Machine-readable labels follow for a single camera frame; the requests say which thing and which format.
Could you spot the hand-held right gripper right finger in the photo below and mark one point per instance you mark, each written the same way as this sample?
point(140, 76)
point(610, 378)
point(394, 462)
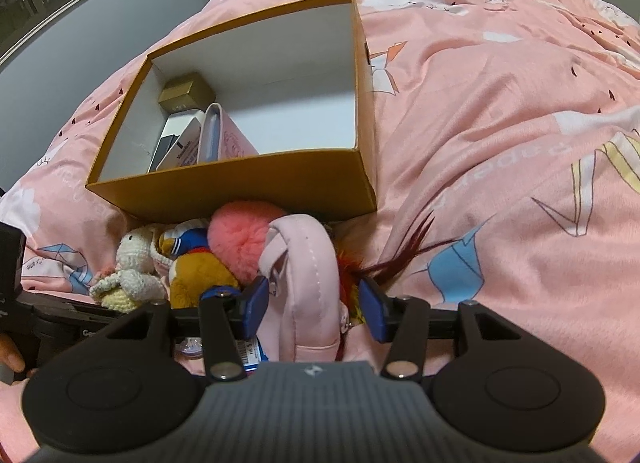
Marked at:
point(372, 310)

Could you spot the black card box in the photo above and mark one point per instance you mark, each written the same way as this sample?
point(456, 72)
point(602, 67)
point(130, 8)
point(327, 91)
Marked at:
point(164, 150)

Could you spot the white box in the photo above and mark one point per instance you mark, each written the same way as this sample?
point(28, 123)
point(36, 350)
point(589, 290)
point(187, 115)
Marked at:
point(182, 123)

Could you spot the pink fluffy pompom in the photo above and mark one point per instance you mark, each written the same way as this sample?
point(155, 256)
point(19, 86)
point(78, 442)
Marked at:
point(240, 238)

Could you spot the red feather toy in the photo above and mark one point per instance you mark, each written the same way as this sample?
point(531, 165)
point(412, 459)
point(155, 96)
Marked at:
point(400, 255)

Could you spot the person's left hand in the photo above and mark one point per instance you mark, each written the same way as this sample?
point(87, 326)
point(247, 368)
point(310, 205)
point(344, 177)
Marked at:
point(10, 355)

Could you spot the pink printed blanket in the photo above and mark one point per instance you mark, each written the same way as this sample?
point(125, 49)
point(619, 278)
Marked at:
point(500, 143)

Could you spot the gold gift box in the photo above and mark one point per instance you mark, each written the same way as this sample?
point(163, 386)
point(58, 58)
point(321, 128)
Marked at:
point(185, 90)

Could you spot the yellow plush duck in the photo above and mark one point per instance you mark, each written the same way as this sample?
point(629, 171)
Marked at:
point(200, 268)

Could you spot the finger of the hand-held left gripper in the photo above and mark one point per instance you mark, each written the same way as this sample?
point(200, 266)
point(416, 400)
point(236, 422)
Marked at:
point(75, 305)

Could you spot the clear round container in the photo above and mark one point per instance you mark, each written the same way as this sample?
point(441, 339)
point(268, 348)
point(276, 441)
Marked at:
point(189, 346)

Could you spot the pink mini backpack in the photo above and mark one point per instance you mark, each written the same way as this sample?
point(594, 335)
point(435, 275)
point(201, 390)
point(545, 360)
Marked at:
point(305, 283)

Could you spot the white booklets in box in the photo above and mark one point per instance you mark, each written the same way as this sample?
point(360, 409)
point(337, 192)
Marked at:
point(186, 153)

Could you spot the pink case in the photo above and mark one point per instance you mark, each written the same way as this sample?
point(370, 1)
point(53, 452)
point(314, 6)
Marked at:
point(235, 140)

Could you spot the orange cardboard box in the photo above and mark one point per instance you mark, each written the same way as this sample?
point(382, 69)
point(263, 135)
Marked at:
point(300, 183)

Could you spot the white crochet bunny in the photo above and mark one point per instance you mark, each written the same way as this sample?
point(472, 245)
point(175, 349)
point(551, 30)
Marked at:
point(132, 253)

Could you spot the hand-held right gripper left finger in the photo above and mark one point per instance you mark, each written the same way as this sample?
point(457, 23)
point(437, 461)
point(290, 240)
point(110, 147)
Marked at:
point(255, 303)

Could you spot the blue labelled packet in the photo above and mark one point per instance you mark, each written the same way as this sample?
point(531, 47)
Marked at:
point(251, 352)

